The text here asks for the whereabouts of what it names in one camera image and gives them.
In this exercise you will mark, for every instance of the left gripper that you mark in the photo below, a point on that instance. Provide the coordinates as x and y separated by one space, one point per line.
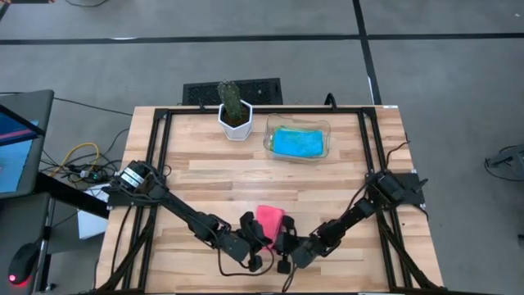
241 246

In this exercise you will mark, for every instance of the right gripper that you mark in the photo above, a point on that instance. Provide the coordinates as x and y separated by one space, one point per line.
305 252

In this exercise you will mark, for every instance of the pink microfiber towel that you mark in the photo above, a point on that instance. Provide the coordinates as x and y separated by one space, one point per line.
270 221

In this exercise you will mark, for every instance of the teal blue microfiber towel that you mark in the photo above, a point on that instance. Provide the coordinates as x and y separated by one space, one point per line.
299 143

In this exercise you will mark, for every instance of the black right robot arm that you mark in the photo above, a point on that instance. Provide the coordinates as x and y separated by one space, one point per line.
356 213

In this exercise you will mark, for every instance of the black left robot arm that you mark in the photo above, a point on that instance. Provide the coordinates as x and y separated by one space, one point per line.
180 209

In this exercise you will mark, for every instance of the white hexagonal plant pot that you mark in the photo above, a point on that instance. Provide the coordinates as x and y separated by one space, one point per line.
236 132

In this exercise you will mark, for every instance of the clear plastic bin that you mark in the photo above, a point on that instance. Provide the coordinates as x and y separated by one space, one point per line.
268 123

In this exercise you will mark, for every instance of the green cactus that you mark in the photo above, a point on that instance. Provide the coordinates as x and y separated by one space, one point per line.
230 100

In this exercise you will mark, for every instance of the black keyboard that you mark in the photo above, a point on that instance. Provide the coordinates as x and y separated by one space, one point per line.
200 92

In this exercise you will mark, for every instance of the white paper sheet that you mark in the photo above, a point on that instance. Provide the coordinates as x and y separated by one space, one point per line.
92 223

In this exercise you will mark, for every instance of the black computer mouse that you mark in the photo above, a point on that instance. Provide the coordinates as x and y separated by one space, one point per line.
22 262

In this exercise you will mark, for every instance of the dark grey desk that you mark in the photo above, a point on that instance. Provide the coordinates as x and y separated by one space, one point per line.
20 221

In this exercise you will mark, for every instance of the computer monitor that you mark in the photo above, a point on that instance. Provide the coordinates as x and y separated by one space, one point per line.
16 164

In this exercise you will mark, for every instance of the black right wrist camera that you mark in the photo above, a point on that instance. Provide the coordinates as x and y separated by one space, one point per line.
288 223

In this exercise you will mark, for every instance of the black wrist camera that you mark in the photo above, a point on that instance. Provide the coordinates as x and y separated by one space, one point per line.
288 223
247 221

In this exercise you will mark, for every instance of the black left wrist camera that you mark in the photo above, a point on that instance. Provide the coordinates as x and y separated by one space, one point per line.
247 221

